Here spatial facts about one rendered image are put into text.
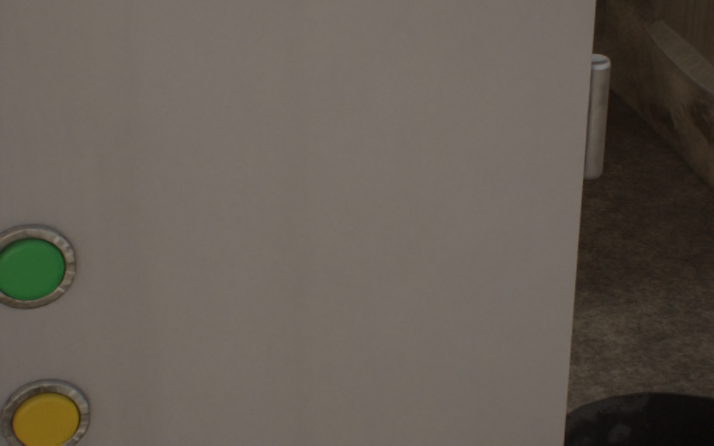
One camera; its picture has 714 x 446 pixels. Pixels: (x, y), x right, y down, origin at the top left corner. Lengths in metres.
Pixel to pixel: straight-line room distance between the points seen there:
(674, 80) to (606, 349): 0.65
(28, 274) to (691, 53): 2.54
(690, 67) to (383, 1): 2.48
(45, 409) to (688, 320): 2.13
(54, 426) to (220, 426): 0.06
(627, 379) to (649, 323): 0.16
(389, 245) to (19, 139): 0.13
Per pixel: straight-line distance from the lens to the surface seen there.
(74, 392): 0.59
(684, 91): 3.02
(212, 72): 0.54
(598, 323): 2.64
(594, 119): 0.60
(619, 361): 2.56
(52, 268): 0.56
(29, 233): 0.55
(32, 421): 0.59
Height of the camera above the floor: 1.44
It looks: 30 degrees down
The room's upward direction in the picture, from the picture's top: straight up
